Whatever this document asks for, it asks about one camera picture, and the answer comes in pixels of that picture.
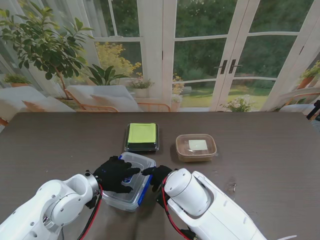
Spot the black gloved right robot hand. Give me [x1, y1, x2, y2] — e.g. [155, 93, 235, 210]
[141, 164, 174, 193]

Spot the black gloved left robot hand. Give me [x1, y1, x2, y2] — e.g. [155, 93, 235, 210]
[92, 155, 141, 195]

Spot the clear lid with blue label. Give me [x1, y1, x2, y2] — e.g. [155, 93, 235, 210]
[103, 152, 156, 205]

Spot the clear container with blue clips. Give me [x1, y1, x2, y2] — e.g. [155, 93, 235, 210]
[101, 152, 157, 213]

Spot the black plastic ridged tray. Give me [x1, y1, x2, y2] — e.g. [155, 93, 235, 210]
[125, 122, 161, 153]

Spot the clear lid with green paper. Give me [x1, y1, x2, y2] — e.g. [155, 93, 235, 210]
[126, 122, 160, 150]

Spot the clear lid with white label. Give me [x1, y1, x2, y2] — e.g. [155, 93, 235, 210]
[175, 134, 218, 159]

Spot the printed garden door backdrop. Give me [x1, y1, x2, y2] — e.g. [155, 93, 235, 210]
[0, 0, 320, 114]

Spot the black tripod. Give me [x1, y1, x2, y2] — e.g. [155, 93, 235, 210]
[306, 99, 320, 121]

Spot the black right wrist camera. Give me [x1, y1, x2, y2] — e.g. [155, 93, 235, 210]
[155, 192, 167, 208]

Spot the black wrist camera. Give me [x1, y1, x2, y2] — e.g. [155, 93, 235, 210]
[84, 196, 99, 210]
[155, 192, 167, 208]

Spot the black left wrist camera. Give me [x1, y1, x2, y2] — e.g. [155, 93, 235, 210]
[84, 196, 99, 210]

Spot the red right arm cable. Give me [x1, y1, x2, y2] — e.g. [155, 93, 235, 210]
[161, 183, 193, 240]

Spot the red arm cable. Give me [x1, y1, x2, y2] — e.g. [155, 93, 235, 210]
[161, 183, 193, 240]
[76, 183, 104, 240]

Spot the red left arm cable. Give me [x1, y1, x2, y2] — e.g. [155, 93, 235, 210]
[76, 183, 104, 240]

